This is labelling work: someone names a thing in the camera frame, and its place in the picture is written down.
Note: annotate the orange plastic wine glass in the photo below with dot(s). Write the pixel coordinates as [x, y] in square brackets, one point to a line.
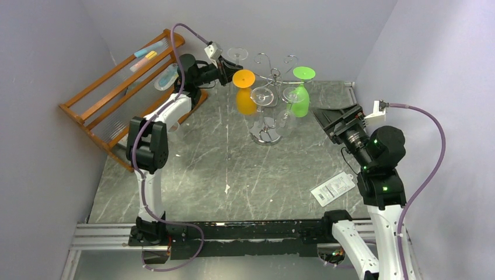
[243, 80]

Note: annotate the wooden shelf rack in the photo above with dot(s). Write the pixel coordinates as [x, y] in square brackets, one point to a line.
[104, 109]

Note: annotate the white paper label card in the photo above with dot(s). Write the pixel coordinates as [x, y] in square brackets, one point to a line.
[333, 188]

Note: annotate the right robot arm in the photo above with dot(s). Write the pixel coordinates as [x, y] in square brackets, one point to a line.
[379, 185]

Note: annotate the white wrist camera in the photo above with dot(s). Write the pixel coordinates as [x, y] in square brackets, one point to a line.
[213, 51]
[378, 115]

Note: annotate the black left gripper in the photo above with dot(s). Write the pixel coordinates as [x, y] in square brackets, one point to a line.
[226, 71]

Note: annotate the small clear glass cup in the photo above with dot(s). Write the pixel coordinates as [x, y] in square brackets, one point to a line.
[175, 133]

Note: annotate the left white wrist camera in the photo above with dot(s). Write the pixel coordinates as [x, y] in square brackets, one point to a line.
[213, 51]

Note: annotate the green plastic wine glass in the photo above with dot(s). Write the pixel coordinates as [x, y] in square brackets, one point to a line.
[300, 108]

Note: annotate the clear wine glass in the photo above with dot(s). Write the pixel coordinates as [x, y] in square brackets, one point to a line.
[262, 97]
[286, 120]
[238, 55]

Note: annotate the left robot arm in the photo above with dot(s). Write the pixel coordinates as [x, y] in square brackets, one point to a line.
[147, 143]

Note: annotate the chrome wine glass rack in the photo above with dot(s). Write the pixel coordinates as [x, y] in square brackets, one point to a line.
[276, 83]

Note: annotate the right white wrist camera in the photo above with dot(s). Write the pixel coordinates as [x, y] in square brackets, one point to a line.
[378, 115]

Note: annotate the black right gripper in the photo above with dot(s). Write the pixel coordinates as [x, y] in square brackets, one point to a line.
[342, 125]

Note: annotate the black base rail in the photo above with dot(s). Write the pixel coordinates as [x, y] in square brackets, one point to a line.
[231, 239]

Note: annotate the blue toothbrush package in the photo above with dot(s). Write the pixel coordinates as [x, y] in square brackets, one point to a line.
[167, 77]

